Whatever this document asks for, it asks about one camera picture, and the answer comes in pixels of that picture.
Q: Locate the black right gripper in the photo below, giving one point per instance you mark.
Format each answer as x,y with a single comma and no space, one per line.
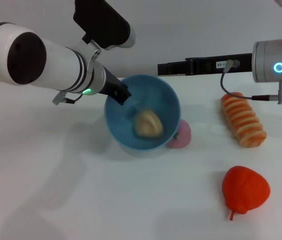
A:
206,66

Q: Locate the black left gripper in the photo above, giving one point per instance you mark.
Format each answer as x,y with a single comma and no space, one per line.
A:
108,85

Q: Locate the blue bowl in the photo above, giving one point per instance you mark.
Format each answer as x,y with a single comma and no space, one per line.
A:
161,100

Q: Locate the beige egg yolk pastry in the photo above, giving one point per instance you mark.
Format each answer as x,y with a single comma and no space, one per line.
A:
148,123

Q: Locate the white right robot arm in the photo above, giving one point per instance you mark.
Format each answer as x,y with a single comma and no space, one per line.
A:
268,60

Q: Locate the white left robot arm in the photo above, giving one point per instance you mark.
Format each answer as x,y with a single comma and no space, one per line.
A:
56,65

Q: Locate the pink peach bun toy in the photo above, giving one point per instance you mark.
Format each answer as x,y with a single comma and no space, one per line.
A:
183,135

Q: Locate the striped sausage bread toy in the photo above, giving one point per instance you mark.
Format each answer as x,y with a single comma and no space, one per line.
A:
243,120

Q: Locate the red bell pepper toy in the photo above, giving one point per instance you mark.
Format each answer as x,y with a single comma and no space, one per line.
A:
243,190

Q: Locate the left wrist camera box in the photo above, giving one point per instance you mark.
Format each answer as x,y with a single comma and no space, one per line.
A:
106,22

